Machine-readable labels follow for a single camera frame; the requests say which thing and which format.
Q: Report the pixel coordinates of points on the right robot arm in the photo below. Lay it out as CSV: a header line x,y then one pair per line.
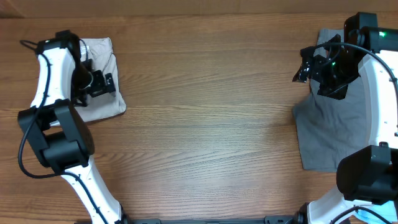
x,y
369,176

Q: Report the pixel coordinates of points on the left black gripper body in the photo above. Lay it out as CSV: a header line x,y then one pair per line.
x,y
98,84

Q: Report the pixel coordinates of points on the grey shorts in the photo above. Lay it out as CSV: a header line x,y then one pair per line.
x,y
329,130

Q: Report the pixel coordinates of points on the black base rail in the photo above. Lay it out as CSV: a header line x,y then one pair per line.
x,y
277,219

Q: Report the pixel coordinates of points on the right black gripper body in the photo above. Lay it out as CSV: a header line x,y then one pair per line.
x,y
334,76

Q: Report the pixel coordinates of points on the beige shorts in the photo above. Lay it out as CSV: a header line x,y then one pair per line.
x,y
85,72

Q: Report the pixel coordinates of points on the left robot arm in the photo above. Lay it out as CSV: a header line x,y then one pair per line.
x,y
56,141

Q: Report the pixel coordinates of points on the light blue garment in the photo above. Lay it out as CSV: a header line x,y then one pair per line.
x,y
387,211

